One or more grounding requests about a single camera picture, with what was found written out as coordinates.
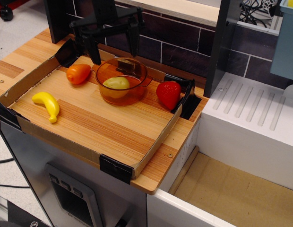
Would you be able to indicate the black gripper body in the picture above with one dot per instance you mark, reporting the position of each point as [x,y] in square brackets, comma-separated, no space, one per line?
[107,19]

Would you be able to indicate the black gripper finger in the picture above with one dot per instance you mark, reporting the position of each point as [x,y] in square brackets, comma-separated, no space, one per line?
[133,38]
[92,50]

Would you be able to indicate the orange toy carrot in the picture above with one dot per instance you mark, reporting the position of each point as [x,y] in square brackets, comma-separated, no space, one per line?
[77,74]

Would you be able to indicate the yellow toy potato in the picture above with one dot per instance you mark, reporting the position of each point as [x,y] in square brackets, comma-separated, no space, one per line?
[116,87]

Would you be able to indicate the orange transparent plastic pot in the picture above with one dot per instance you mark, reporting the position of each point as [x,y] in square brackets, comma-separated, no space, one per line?
[133,70]

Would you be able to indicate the yellow toy banana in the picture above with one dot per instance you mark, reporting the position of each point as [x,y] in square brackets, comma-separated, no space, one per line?
[50,103]

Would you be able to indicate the red toy strawberry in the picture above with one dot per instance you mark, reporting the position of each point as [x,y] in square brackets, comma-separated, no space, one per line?
[169,93]

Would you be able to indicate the black caster wheel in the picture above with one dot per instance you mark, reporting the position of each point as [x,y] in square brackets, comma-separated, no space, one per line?
[6,13]

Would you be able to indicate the blue-grey plastic bin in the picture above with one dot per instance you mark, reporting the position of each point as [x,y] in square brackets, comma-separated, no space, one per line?
[282,64]

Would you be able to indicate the white toy sink unit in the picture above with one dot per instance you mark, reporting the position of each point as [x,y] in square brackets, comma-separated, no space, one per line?
[236,169]

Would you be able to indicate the dark grey vertical post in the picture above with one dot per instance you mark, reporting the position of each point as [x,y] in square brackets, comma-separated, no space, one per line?
[228,17]

